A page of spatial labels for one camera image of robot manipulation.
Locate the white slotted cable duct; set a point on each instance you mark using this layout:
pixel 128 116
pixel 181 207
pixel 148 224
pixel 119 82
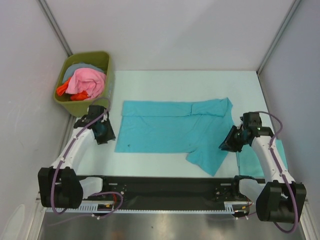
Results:
pixel 103 207

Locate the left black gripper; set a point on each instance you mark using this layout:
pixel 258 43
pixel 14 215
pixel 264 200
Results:
pixel 110 135

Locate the cyan blue t shirt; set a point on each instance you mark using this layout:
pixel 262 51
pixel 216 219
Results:
pixel 194 128

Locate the folded teal t shirt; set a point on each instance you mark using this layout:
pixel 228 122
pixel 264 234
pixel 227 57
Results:
pixel 249 164

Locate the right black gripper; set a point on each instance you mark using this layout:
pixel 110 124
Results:
pixel 228 143

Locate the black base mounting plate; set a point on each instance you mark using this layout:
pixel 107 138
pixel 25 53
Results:
pixel 179 192

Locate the pink t shirt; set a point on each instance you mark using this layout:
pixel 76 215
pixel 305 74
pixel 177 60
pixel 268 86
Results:
pixel 87 79

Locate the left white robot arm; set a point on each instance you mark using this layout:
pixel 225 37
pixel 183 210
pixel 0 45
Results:
pixel 59 184

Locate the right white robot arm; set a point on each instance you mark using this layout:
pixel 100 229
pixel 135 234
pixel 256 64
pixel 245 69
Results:
pixel 281 199

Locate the grey blue t shirt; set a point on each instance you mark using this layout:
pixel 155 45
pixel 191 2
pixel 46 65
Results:
pixel 71 69

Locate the orange red t shirt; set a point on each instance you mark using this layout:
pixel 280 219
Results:
pixel 80 96

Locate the olive green plastic bin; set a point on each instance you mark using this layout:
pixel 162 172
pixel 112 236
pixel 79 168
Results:
pixel 98 59

